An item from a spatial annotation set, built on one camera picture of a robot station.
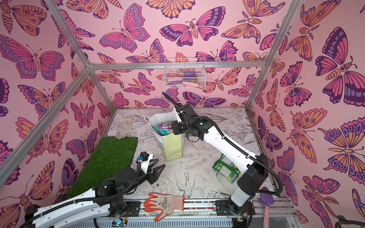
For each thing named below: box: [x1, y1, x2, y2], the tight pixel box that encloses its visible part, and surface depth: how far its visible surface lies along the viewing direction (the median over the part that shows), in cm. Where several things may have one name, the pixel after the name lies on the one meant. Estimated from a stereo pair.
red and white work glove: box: [144, 192, 185, 222], surface depth 76 cm
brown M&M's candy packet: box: [158, 122, 173, 130], surface depth 77 cm
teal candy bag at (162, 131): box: [151, 125, 170, 135], surface depth 78 cm
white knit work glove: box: [115, 116, 133, 140], surface depth 109 cm
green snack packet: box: [211, 152, 241, 184], surface depth 86 cm
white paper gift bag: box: [143, 107, 186, 162], surface depth 81 cm
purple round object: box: [259, 186, 274, 207], surface depth 75 cm
